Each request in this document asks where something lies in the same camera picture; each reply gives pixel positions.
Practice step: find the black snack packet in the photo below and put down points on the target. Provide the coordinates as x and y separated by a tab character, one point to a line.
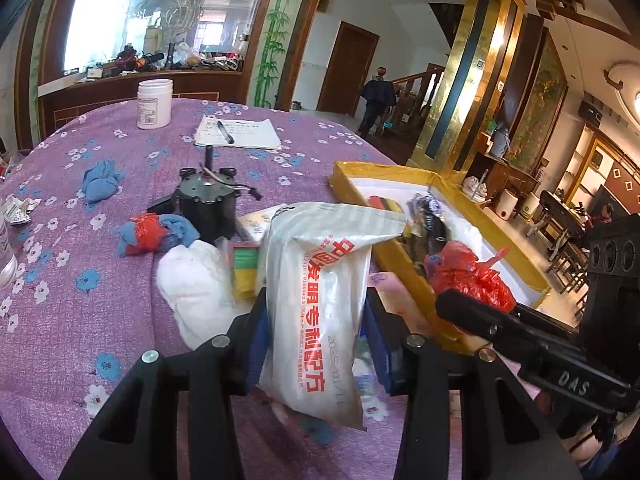
430	235

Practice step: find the white canister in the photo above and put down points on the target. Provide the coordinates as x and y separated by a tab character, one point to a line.
152	40

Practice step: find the wall speaker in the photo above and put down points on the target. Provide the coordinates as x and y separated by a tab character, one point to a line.
590	110

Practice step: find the black flashlight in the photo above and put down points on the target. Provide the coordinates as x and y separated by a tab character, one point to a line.
170	55

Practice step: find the large red plastic bag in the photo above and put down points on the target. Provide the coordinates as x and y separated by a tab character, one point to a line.
470	275

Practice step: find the person's right hand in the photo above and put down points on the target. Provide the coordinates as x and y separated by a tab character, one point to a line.
592	452

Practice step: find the blue thermos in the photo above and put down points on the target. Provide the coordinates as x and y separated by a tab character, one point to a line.
499	142

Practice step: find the black electric motor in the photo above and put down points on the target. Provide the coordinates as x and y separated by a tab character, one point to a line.
207	205

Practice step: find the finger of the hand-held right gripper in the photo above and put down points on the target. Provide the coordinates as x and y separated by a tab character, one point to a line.
550	321
475	317

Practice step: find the lemon print tissue pack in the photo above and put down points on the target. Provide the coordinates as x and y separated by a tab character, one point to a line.
255	225

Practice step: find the black pen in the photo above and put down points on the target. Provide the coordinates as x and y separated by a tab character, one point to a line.
225	132

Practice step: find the bamboo wall decal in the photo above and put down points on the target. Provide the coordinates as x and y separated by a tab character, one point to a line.
272	30

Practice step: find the wooden cabinet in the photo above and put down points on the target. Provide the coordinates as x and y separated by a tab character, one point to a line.
125	90

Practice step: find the ceiling lamp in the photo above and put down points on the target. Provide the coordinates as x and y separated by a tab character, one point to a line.
625	80

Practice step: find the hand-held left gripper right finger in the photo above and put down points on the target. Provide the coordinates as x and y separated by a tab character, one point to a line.
382	360

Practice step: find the zip bag of coloured sponges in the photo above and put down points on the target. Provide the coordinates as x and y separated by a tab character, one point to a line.
245	270

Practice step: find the white bag with red print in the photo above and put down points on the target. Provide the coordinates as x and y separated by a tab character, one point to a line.
315	310

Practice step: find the blue cloth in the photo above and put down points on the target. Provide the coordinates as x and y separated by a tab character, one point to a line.
100	182
177	230

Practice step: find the yellow cardboard box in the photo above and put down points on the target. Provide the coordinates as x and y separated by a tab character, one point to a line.
350	175

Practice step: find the striped colourful sponge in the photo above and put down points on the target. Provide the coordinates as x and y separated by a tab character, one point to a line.
385	205

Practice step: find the crumpled foil wrapper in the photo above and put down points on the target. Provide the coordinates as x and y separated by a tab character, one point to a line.
17	208

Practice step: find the large framed painting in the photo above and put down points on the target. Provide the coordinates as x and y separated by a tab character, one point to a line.
537	105

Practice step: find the small blue white tissue packet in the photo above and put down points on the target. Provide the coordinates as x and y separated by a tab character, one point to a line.
425	207

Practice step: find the dark hanging coat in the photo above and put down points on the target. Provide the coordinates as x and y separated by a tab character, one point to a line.
376	97

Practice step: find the paper notebook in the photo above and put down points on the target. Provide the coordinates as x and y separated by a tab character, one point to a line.
250	135

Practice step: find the white floor appliance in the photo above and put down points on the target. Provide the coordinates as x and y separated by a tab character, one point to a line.
531	205
507	202

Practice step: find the white plastic jar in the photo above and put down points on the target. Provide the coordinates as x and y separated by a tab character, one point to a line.
155	105

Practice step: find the white tea set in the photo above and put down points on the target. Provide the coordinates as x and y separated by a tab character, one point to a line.
475	187

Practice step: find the white towel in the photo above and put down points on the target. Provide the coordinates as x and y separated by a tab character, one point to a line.
200	290

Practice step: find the dark wooden chair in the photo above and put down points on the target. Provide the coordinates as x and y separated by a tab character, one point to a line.
567	265

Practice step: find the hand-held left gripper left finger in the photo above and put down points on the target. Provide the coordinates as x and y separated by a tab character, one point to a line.
256	345

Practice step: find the wooden stair railing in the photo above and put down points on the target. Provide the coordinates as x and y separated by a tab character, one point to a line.
415	95

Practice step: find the wooden sideboard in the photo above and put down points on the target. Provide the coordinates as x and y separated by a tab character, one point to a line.
500	175

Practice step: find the brown wooden door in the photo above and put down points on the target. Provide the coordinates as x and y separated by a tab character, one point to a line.
347	70

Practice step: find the gold pillar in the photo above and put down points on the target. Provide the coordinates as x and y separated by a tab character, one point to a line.
465	70

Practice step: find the purple floral tablecloth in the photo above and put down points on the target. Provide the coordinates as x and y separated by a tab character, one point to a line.
75	310

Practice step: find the small red plastic bag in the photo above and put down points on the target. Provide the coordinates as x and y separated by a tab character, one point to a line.
145	234

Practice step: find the dark dining table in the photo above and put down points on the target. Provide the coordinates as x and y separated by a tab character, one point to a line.
565	215

